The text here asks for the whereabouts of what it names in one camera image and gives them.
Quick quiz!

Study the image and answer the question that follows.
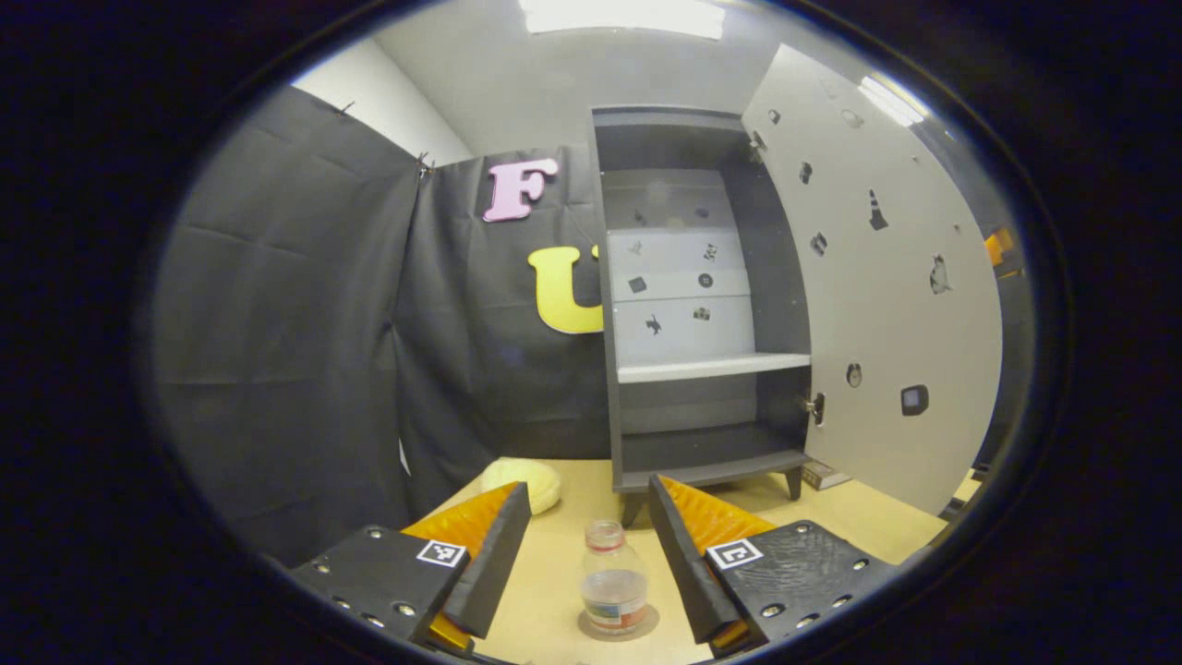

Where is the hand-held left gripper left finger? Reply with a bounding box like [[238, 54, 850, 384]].
[[288, 482, 534, 659]]

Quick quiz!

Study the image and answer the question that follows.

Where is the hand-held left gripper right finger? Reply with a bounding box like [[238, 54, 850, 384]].
[[646, 474, 901, 659]]

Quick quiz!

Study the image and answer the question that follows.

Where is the round brown coaster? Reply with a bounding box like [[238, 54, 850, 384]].
[[577, 602, 661, 642]]

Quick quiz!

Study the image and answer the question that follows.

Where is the clear plastic bottle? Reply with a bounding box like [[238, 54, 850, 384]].
[[579, 519, 650, 636]]

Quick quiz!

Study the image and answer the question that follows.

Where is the dark grey cabinet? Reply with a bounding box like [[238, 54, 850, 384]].
[[589, 104, 818, 529]]

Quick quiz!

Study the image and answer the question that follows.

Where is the white cabinet shelf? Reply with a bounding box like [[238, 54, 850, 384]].
[[617, 353, 812, 384]]

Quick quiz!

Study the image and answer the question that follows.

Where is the yellow sponge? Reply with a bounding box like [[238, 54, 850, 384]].
[[478, 457, 562, 515]]

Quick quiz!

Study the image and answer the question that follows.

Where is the small ceiling light panel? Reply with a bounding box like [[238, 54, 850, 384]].
[[859, 74, 927, 127]]

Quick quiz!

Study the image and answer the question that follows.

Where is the black backdrop cloth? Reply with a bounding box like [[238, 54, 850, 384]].
[[148, 85, 1035, 566]]

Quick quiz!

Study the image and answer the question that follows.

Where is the large ceiling light panel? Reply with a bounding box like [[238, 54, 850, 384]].
[[517, 0, 728, 40]]

